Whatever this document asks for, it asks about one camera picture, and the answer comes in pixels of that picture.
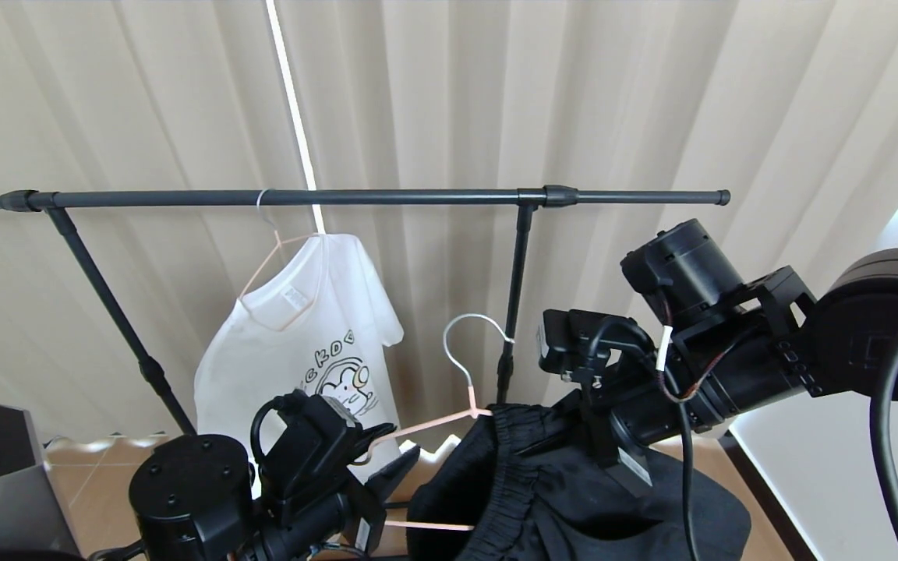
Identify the black garment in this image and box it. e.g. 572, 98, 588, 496
406, 390, 752, 561

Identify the white printed t-shirt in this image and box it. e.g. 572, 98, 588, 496
194, 234, 405, 476

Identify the pink clothes hanger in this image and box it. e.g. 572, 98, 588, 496
239, 189, 325, 332
352, 314, 516, 533

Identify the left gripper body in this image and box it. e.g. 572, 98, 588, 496
249, 493, 389, 561

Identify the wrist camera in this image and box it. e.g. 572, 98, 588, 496
250, 390, 397, 515
536, 309, 656, 390

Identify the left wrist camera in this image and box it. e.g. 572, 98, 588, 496
250, 390, 397, 515

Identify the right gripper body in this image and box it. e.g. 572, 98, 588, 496
588, 341, 806, 499

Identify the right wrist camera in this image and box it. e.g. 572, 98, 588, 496
536, 309, 656, 390

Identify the white curtain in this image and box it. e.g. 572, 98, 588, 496
0, 0, 898, 445

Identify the black clothes rack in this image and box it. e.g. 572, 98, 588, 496
0, 185, 730, 437

